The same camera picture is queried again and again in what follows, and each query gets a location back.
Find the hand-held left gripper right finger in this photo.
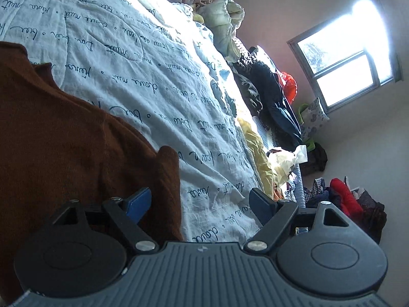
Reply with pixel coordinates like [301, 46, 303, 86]
[243, 188, 350, 256]

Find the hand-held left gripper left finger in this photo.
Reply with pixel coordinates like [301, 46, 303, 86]
[51, 187, 159, 256]

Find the brown knit sweater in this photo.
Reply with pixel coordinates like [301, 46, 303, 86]
[0, 41, 184, 305]

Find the pile of dark clothes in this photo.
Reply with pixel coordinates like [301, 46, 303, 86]
[233, 46, 303, 150]

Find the dark heap of clothes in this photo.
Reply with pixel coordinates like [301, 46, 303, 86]
[356, 189, 388, 244]

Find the white crumpled plastic bag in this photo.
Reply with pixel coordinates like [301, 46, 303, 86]
[268, 145, 308, 184]

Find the yellow cloth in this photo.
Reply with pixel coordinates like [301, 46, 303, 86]
[237, 118, 279, 199]

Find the dark bag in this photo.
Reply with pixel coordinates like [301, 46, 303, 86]
[301, 142, 328, 177]

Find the red garment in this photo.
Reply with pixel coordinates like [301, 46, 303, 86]
[329, 178, 364, 220]

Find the floral pillow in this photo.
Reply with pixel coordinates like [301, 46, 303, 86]
[300, 97, 330, 142]

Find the red plastic bag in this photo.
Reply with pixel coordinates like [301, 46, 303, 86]
[277, 72, 298, 103]

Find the white script-printed blanket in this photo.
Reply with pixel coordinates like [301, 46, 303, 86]
[0, 0, 279, 244]

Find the window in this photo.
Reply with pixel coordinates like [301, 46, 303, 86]
[287, 0, 402, 113]

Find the pale bunched cloth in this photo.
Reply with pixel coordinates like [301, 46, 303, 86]
[193, 0, 245, 62]

